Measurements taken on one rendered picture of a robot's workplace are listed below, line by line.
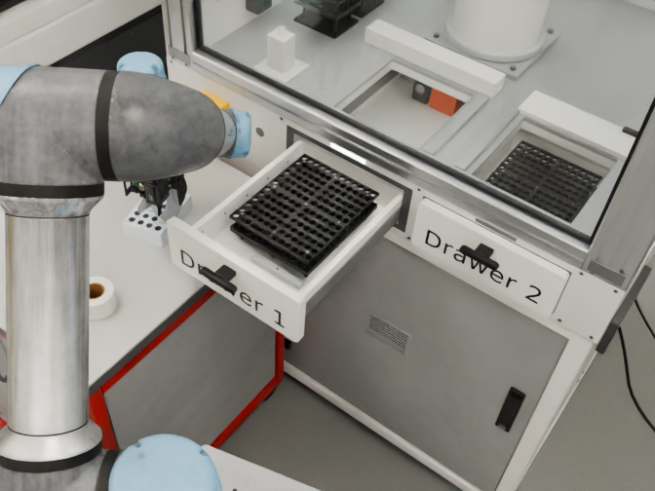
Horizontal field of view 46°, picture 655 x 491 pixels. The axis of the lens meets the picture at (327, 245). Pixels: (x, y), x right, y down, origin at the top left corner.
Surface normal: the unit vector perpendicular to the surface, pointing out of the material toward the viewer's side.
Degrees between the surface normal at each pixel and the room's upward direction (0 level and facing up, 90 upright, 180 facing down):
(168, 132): 65
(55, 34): 90
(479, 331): 90
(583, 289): 90
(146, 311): 0
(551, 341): 90
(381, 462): 0
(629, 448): 0
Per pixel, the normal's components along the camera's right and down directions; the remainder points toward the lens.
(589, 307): -0.59, 0.57
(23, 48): 0.81, 0.47
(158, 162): 0.47, 0.69
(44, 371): 0.24, 0.17
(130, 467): 0.20, -0.66
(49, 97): 0.05, -0.27
